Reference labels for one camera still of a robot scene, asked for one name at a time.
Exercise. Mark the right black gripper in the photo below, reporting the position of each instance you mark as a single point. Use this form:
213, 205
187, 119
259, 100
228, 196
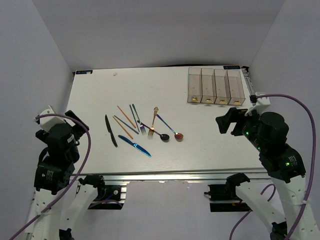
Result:
232, 115

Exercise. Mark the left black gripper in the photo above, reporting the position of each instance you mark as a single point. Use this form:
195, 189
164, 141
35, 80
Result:
78, 130

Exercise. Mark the black knife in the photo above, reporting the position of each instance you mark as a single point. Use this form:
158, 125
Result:
109, 129

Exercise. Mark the iridescent gold spoon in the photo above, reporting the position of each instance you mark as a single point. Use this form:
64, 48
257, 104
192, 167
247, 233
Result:
178, 136

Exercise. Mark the blue knife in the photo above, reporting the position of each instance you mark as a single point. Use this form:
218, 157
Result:
135, 145

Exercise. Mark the iridescent teal fork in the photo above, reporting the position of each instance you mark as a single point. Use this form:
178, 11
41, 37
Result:
142, 128

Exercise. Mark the gold fork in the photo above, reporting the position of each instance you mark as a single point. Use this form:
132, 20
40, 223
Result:
152, 122

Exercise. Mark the black spoon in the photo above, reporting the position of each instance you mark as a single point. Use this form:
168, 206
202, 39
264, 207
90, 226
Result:
164, 137

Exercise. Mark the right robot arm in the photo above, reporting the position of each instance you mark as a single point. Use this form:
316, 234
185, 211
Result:
287, 172

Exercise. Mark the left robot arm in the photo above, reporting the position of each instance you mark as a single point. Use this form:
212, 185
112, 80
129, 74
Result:
52, 178

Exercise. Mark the orange chopstick lower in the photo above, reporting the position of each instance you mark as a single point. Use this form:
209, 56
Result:
124, 129

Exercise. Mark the orange chopstick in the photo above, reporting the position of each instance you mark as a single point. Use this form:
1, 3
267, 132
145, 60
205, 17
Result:
127, 117
124, 129

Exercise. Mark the clear four-compartment organizer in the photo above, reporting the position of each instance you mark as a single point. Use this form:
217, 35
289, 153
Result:
217, 86

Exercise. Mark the right blue table label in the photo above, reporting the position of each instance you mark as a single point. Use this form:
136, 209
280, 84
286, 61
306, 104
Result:
231, 67

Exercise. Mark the blue table label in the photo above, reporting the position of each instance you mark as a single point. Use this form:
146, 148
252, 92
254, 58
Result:
84, 72
231, 67

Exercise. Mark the blue chopstick lower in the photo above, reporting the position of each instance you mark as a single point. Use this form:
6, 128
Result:
126, 125

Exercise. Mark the blue chopstick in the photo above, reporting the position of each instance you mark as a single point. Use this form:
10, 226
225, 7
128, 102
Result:
126, 125
134, 118

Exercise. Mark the orange chopstick upper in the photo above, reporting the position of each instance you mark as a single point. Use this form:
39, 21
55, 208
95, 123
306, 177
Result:
127, 117

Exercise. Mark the blue chopstick upper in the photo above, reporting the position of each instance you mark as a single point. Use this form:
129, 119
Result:
134, 118

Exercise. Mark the left blue table label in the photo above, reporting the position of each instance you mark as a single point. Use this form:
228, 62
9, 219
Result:
84, 72

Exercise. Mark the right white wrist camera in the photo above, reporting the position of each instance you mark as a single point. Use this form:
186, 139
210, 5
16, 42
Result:
260, 102

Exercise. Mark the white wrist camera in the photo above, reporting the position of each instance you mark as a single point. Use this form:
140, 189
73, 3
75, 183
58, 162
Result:
260, 102
46, 123

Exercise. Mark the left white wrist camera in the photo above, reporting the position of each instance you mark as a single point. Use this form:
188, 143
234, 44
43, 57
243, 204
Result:
46, 123

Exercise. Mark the aluminium table frame rail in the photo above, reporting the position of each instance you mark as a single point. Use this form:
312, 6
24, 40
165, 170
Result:
255, 174

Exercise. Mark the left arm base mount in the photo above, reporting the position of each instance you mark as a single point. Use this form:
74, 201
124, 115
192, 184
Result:
113, 198

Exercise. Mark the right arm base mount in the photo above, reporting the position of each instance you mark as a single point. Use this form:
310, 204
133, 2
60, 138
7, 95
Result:
221, 200

